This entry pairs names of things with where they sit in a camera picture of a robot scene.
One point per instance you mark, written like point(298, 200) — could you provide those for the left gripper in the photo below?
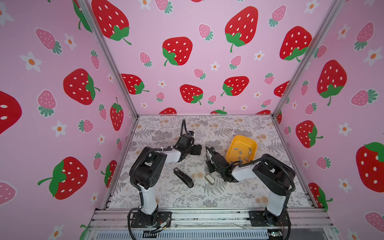
point(196, 149)

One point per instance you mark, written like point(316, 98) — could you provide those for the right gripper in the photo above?
point(209, 163)

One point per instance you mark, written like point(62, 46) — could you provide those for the yellow plastic tray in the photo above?
point(242, 149)

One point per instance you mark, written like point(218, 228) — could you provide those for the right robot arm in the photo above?
point(275, 175)

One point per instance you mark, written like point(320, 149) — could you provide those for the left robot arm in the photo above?
point(147, 169)

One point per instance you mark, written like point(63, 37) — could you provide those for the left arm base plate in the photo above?
point(157, 219)

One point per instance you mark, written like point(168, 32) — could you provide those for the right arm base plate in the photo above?
point(266, 219)

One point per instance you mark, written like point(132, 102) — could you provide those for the aluminium front rail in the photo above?
point(215, 224)

